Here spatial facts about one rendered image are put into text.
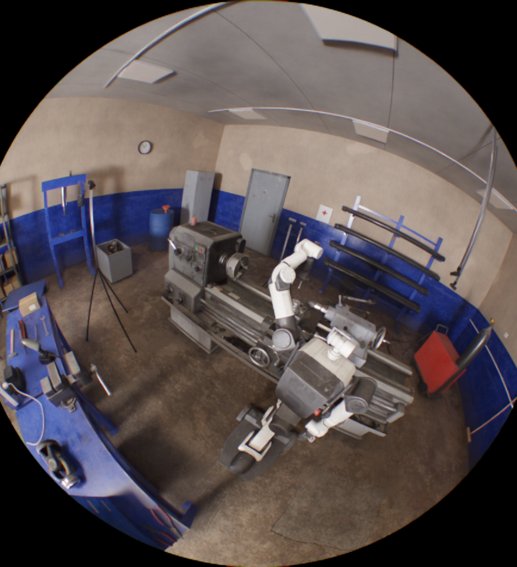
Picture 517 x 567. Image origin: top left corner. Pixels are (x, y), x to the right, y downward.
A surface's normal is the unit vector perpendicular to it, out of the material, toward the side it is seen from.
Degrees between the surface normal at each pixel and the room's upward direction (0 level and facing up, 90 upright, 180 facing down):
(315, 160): 90
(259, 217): 90
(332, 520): 0
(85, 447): 0
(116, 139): 90
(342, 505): 0
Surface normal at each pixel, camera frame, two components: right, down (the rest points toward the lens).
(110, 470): 0.22, -0.84
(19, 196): 0.82, 0.43
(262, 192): -0.52, 0.34
